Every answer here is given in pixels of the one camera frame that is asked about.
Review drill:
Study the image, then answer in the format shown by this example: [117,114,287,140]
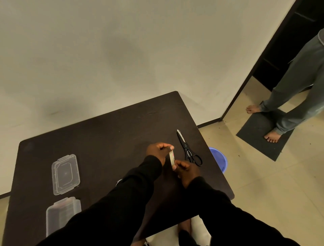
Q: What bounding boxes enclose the dark shelf unit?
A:
[252,0,324,92]

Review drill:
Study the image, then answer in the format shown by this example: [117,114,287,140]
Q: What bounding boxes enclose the dark door frame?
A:
[219,0,303,122]

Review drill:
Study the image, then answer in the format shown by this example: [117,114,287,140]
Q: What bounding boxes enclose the dark grey floor mat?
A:
[236,108,295,162]

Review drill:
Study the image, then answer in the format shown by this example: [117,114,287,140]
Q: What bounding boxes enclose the clear plastic container box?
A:
[46,197,82,238]

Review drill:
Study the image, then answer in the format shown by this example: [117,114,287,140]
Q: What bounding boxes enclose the black scissors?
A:
[176,129,204,167]

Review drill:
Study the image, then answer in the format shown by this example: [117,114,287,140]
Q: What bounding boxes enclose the blue plastic basin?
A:
[209,147,227,174]

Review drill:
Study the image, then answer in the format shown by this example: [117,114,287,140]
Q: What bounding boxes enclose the person's left forearm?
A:
[36,155,163,246]

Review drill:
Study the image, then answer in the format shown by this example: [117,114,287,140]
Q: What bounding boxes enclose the white floor mat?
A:
[145,215,212,246]

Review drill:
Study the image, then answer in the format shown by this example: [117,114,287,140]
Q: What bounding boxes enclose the person's left hand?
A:
[146,142,175,167]

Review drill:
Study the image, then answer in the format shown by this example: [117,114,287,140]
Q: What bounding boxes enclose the person's right foot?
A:
[177,219,192,235]

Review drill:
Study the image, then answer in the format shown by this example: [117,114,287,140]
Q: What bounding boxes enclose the person's right hand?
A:
[173,159,201,189]

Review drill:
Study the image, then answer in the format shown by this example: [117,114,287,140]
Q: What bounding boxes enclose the person's right forearm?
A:
[185,176,302,246]

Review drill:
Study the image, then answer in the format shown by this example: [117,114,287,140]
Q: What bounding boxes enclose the clear tape roll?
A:
[168,149,177,168]

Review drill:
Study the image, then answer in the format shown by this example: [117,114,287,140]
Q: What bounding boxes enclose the clear plastic container lid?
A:
[51,154,81,196]

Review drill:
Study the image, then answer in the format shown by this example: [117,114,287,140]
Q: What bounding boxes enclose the person's foot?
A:
[264,130,282,143]
[177,219,192,235]
[246,105,264,114]

